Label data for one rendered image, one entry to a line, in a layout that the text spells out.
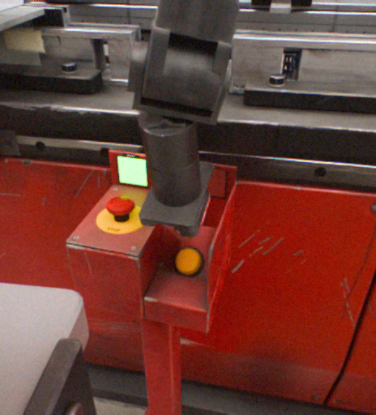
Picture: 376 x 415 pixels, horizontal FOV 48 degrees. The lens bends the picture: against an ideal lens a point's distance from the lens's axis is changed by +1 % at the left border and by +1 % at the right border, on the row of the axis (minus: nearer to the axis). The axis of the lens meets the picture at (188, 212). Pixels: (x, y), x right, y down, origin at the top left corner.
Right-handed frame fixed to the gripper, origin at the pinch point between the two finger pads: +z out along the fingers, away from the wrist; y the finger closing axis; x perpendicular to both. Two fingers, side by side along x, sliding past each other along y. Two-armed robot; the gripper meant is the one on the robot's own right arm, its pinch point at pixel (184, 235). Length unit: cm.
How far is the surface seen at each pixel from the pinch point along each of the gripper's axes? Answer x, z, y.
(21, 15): 33.5, -15.1, 26.7
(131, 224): 7.9, 0.4, 0.6
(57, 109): 26.7, -4.0, 17.9
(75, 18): 42, 0, 56
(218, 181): -2.4, -0.3, 10.4
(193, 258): -0.7, 5.8, 0.3
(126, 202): 8.9, -2.1, 2.4
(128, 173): 12.0, 0.5, 10.1
